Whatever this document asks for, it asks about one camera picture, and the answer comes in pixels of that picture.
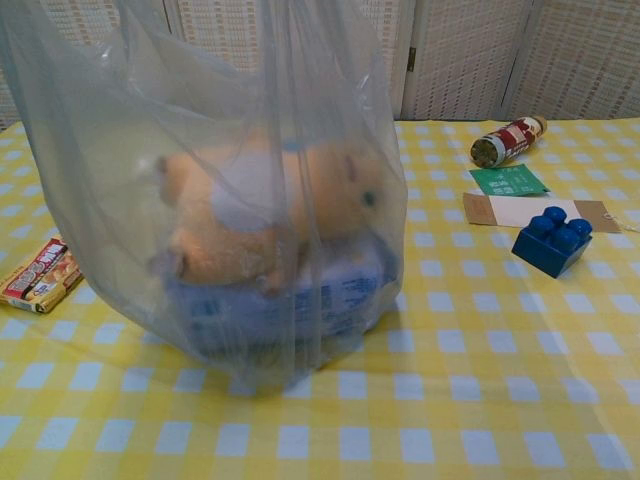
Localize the translucent grey plastic bag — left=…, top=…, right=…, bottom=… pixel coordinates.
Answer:
left=0, top=0, right=409, bottom=392

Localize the yellow checkered tablecloth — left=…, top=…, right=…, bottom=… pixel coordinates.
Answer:
left=0, top=118, right=640, bottom=480

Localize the blue toy block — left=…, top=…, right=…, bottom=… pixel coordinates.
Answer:
left=510, top=205, right=595, bottom=279

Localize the snack package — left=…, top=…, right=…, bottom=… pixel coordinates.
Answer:
left=0, top=236, right=85, bottom=316

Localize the orange plush hamster toy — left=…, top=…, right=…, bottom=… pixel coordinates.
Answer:
left=149, top=134, right=389, bottom=297

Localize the blue printed package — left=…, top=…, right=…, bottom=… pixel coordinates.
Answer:
left=167, top=238, right=401, bottom=362

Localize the brown white paper tag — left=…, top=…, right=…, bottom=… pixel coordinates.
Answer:
left=462, top=192, right=637, bottom=235

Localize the green sachet packet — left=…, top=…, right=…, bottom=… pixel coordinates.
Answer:
left=468, top=162, right=551, bottom=200

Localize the red white labelled bottle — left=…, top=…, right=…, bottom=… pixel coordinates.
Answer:
left=470, top=115, right=549, bottom=169

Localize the beige woven folding screen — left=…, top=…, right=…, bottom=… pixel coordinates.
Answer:
left=0, top=0, right=640, bottom=132

